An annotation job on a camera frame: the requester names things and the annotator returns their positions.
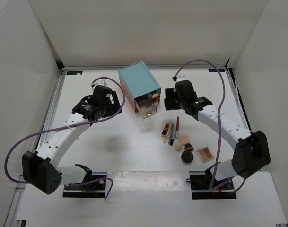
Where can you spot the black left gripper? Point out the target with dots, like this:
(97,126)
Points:
(114,108)

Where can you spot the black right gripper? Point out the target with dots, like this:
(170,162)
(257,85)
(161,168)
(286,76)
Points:
(170,95)

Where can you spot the red lip gloss stick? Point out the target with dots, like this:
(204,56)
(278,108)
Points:
(177,123)

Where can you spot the teal and orange drawer box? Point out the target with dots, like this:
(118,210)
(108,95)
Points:
(136,81)

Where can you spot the gold black lipstick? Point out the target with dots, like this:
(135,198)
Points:
(165,130)

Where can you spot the peach makeup sponge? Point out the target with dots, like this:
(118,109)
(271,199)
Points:
(182,140)

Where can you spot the black round jar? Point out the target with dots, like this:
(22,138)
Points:
(187,157)

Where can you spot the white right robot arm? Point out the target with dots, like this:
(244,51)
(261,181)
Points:
(251,151)

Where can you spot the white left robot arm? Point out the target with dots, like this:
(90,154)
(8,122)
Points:
(41,167)

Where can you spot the pink makeup pencil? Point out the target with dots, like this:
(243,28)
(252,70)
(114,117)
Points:
(168,133)

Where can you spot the silver black eyeliner pen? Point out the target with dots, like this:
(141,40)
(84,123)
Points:
(172,135)

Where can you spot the black orange kabuki brush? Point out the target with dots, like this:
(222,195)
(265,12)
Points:
(188,147)

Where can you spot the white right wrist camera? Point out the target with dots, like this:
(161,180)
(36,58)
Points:
(179,78)

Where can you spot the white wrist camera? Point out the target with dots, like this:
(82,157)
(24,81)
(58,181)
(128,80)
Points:
(179,78)
(98,83)

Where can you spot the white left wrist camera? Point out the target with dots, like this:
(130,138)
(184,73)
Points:
(98,83)

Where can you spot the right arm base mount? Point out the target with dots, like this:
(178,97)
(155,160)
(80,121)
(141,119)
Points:
(200,188)

